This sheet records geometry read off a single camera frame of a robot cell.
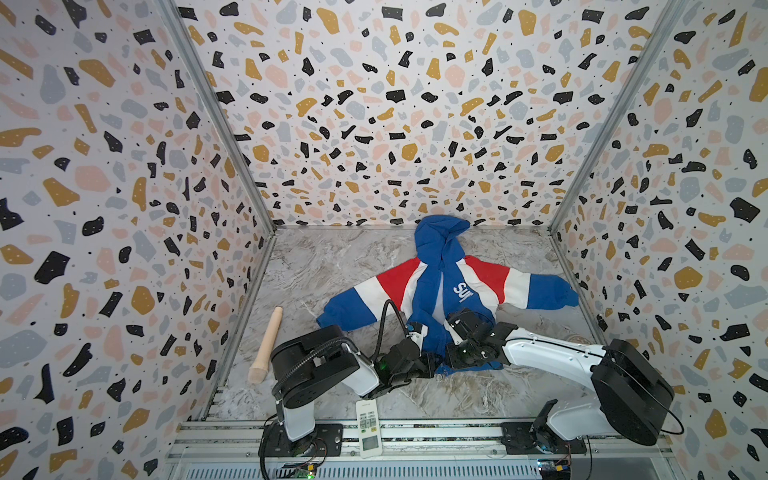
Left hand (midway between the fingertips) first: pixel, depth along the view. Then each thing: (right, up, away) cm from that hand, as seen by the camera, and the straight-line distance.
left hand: (448, 359), depth 83 cm
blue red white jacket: (+1, +21, +23) cm, 31 cm away
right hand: (-2, 0, +1) cm, 2 cm away
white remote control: (-21, -16, -10) cm, 28 cm away
